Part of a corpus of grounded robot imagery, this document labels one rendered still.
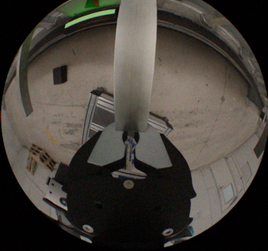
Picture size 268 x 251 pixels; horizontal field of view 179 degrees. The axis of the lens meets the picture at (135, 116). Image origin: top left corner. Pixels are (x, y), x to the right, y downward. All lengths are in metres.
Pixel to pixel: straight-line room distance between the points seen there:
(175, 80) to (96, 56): 0.82
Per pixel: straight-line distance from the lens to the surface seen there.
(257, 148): 0.24
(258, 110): 2.53
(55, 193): 0.36
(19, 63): 0.26
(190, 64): 1.10
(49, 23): 0.39
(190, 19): 0.33
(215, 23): 0.35
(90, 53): 1.04
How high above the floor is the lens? 0.93
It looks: 59 degrees down
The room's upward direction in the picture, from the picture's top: 180 degrees clockwise
